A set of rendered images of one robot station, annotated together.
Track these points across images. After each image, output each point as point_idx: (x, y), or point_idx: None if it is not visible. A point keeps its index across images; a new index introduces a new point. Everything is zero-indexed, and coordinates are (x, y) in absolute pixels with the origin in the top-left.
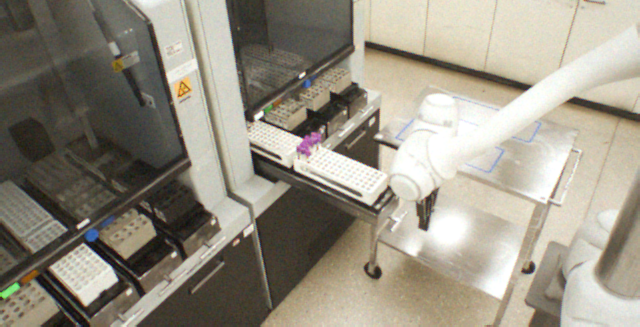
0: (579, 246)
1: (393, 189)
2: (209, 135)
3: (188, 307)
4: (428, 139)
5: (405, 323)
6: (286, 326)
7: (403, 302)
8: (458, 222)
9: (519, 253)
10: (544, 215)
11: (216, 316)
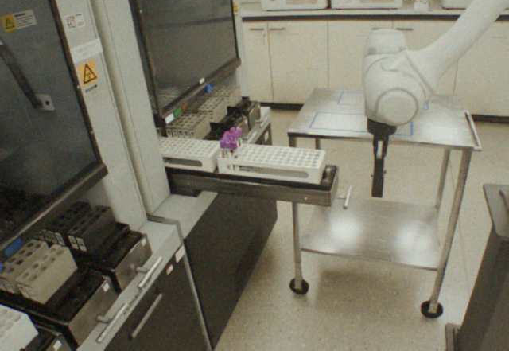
0: None
1: (384, 112)
2: (121, 139)
3: None
4: (404, 52)
5: (347, 325)
6: None
7: (338, 307)
8: (369, 215)
9: (452, 209)
10: (441, 186)
11: None
